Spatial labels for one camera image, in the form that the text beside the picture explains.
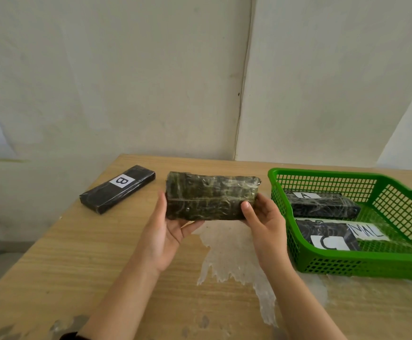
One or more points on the person's left hand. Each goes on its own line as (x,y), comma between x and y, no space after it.
(163,244)

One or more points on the person's right hand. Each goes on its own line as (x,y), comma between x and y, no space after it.
(268,230)

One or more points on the person's left thumb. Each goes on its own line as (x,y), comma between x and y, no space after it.
(161,208)

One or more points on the person's right thumb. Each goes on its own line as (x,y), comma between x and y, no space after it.
(247,215)

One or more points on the dark plastic-wrapped block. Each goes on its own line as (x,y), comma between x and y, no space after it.
(211,196)

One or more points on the person's left forearm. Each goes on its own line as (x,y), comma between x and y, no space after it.
(121,300)

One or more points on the person's right forearm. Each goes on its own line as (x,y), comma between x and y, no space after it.
(298,304)

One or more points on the black box with white label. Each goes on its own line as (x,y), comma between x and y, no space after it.
(117,188)

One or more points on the black wrapped box small label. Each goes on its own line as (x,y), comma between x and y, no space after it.
(321,205)

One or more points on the black wrapped box large label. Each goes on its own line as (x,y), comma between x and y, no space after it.
(328,237)

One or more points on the green plastic basket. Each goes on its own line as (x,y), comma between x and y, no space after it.
(351,223)

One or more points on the white paper label sheet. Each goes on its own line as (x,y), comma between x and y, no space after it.
(367,231)

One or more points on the black wristband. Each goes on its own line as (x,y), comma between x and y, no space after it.
(69,336)

